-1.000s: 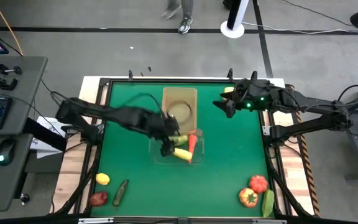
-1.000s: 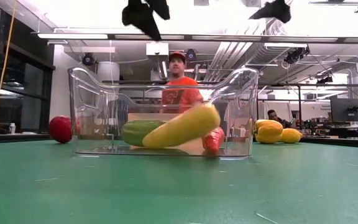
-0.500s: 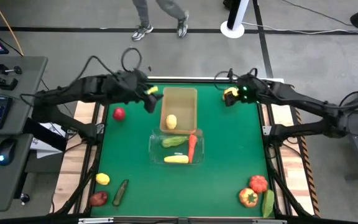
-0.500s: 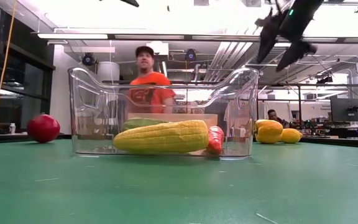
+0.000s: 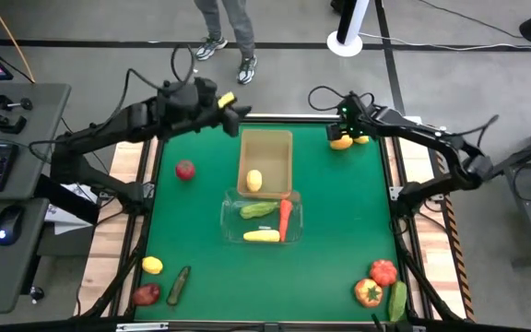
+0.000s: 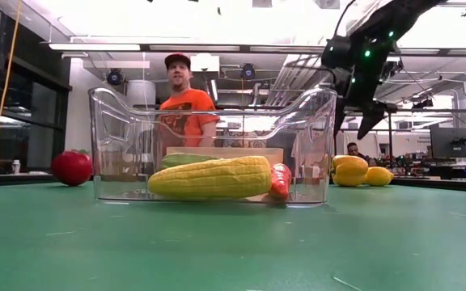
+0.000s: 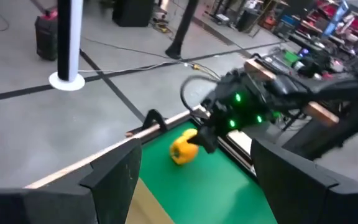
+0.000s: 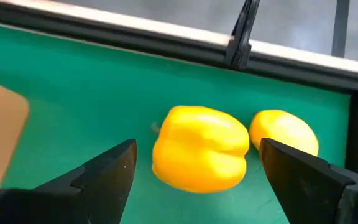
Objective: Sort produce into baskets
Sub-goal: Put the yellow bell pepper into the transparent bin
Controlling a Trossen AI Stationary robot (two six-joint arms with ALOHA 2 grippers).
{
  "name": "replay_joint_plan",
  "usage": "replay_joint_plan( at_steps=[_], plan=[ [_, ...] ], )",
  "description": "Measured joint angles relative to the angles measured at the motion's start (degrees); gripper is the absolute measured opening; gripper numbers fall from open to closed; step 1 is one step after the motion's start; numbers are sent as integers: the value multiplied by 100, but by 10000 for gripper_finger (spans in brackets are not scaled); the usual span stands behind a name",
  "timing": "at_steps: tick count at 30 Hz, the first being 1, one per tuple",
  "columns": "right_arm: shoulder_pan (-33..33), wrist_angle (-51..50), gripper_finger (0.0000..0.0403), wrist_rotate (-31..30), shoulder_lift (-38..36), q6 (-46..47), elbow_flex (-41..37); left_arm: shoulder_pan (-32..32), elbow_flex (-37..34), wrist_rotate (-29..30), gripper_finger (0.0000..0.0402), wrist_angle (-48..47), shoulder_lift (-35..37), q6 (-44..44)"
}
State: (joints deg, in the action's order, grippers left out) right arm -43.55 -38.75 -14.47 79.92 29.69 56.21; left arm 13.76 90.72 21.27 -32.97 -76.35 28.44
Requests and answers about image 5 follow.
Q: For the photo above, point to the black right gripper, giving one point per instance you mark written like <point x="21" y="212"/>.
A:
<point x="353" y="117"/>

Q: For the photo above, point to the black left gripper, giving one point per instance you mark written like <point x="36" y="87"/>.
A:
<point x="203" y="115"/>

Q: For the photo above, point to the yellow bell pepper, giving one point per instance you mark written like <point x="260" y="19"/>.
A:
<point x="341" y="144"/>

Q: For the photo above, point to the pale yellow oval fruit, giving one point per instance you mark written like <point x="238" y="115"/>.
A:
<point x="254" y="181"/>

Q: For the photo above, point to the light green cucumber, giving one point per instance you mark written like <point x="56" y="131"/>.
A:
<point x="258" y="209"/>

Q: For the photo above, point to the red chili pepper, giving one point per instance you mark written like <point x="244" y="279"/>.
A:
<point x="285" y="219"/>

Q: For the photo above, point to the yellow corn cob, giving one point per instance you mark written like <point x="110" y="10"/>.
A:
<point x="261" y="236"/>

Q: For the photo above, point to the red ribbed tomato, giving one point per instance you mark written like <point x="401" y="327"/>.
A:
<point x="383" y="273"/>

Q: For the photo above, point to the orange-red bell pepper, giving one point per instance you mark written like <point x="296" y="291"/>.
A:
<point x="368" y="293"/>

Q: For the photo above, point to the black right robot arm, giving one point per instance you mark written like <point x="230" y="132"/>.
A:
<point x="422" y="133"/>

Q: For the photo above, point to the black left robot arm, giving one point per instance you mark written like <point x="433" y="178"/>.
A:
<point x="109" y="129"/>

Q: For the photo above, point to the tan open box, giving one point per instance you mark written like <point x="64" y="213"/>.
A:
<point x="265" y="152"/>

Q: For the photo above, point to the red round fruit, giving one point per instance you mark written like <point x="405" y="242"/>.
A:
<point x="185" y="170"/>

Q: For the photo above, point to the black white pole stand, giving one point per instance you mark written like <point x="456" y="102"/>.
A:
<point x="345" y="46"/>

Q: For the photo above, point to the person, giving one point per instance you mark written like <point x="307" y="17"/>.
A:
<point x="242" y="27"/>

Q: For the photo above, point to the clear plastic bin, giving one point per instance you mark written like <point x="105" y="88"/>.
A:
<point x="228" y="230"/>

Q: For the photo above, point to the dark grey desk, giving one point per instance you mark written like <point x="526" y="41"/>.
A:
<point x="39" y="138"/>

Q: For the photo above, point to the dark red apple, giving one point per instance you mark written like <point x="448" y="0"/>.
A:
<point x="146" y="295"/>

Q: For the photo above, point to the white paper sheets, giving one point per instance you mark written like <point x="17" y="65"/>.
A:
<point x="62" y="221"/>

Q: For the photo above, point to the black computer mouse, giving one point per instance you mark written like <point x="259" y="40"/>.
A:
<point x="9" y="226"/>

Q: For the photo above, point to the black round knob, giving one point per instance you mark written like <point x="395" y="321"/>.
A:
<point x="37" y="293"/>

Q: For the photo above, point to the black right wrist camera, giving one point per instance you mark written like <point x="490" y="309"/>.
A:
<point x="333" y="132"/>

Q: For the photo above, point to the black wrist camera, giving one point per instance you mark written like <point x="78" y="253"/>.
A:
<point x="206" y="91"/>
<point x="333" y="132"/>

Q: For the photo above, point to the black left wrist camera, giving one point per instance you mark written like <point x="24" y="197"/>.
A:
<point x="206" y="91"/>

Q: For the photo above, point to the black table frame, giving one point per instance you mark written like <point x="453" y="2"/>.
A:
<point x="228" y="328"/>

